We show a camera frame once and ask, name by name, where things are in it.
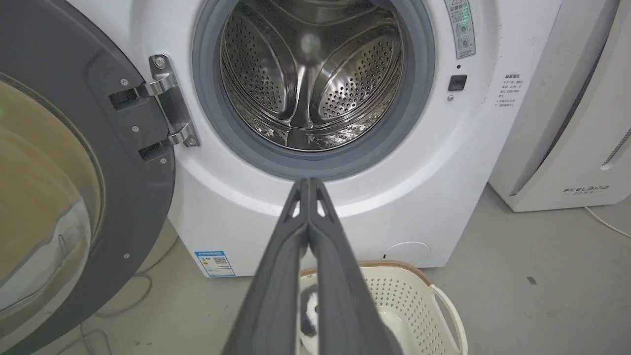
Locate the white air purifier appliance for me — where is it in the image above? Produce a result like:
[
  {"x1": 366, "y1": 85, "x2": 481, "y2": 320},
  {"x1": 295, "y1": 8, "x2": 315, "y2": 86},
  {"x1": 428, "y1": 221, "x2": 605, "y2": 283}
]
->
[{"x1": 488, "y1": 0, "x2": 631, "y2": 213}]

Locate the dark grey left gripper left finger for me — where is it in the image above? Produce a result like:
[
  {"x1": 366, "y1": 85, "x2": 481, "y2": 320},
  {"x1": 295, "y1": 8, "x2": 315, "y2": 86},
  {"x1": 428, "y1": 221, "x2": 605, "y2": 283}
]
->
[{"x1": 223, "y1": 178, "x2": 310, "y2": 355}]

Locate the thin white floor cable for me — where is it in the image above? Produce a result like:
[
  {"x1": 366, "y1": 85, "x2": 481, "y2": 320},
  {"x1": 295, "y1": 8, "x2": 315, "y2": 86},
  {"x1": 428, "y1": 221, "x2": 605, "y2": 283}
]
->
[{"x1": 54, "y1": 236, "x2": 179, "y2": 355}]

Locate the black and white plush toy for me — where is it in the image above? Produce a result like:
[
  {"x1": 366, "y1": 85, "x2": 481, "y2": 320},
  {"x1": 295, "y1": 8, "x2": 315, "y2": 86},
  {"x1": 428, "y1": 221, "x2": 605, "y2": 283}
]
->
[{"x1": 299, "y1": 284, "x2": 321, "y2": 339}]

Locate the cream perforated laundry basket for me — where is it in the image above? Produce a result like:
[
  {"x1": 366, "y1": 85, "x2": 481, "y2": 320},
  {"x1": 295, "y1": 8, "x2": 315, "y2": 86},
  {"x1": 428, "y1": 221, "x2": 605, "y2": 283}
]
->
[{"x1": 298, "y1": 261, "x2": 469, "y2": 355}]

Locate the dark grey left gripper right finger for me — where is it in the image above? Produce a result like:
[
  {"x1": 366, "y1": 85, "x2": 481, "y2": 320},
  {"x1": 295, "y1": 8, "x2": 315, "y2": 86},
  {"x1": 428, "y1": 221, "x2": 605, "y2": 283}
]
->
[{"x1": 309, "y1": 178, "x2": 404, "y2": 355}]

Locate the white power cable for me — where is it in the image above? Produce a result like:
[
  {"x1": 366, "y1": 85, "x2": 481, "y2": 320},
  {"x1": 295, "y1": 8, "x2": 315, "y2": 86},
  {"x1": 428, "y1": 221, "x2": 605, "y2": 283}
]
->
[{"x1": 585, "y1": 206, "x2": 631, "y2": 239}]

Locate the white front-load washing machine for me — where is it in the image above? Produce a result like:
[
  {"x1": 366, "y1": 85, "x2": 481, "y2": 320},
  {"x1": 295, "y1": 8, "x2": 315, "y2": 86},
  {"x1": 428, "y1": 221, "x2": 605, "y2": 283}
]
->
[{"x1": 67, "y1": 0, "x2": 562, "y2": 278}]

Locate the grey washing machine door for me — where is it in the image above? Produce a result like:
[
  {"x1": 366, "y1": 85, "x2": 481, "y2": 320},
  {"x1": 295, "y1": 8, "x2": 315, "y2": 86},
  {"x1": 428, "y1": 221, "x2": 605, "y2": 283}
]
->
[{"x1": 0, "y1": 0, "x2": 176, "y2": 355}]

